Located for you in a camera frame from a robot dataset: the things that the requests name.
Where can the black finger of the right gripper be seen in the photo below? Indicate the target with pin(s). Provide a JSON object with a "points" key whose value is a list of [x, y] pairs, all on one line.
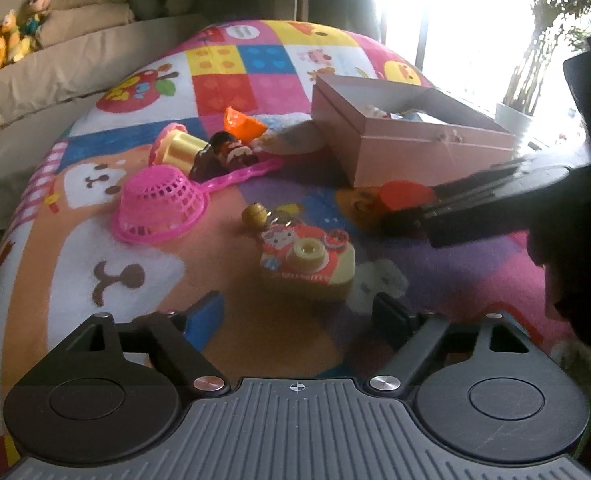
{"points": [[502, 199]]}

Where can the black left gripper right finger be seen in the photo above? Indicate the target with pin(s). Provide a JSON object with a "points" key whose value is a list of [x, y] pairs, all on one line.
{"points": [[415, 338]]}

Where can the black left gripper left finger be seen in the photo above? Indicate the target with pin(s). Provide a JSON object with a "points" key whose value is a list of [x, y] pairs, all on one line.
{"points": [[174, 342]]}

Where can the red plastic plate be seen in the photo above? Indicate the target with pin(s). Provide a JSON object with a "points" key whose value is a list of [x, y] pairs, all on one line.
{"points": [[398, 195]]}

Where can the hello kitty toy camera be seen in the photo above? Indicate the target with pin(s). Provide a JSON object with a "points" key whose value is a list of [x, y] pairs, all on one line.
{"points": [[299, 259]]}

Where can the black red doll figure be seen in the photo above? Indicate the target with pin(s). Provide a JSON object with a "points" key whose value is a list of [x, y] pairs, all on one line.
{"points": [[223, 154]]}

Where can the orange plastic cup toy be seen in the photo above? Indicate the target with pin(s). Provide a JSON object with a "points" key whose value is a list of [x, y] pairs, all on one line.
{"points": [[242, 126]]}

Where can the white plant pot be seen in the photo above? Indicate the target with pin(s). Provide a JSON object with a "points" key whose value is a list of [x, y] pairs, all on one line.
{"points": [[513, 121]]}

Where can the white blue packet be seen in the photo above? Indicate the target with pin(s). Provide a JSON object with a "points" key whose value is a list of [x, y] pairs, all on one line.
{"points": [[410, 115]]}

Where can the pink plastic basket scoop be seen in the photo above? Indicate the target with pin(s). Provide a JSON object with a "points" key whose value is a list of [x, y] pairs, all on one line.
{"points": [[160, 203]]}

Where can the pink cardboard box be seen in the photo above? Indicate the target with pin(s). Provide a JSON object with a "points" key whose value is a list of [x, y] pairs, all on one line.
{"points": [[375, 151]]}

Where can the colourful cartoon play mat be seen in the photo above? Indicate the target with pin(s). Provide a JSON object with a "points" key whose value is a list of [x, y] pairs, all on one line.
{"points": [[59, 262]]}

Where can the gold pink cupcake toy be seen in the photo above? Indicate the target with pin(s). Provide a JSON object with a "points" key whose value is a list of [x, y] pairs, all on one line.
{"points": [[176, 147]]}

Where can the white printed pouch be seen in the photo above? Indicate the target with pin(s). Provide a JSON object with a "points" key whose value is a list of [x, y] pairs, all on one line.
{"points": [[299, 138]]}

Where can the beige sofa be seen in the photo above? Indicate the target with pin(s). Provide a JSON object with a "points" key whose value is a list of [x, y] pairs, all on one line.
{"points": [[84, 47]]}

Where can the orange yellow plush toy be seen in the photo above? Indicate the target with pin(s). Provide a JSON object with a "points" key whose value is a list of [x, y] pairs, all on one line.
{"points": [[18, 31]]}

